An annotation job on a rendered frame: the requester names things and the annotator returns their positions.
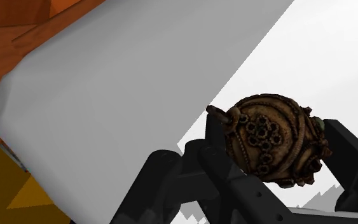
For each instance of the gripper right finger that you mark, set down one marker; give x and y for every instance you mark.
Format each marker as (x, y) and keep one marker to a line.
(352, 155)

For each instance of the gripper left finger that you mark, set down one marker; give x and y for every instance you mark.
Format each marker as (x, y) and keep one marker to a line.
(219, 186)

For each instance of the ornate brown metal ball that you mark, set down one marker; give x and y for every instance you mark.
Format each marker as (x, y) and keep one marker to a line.
(274, 139)

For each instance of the yellow rug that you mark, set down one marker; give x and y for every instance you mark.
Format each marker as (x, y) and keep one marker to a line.
(2, 192)

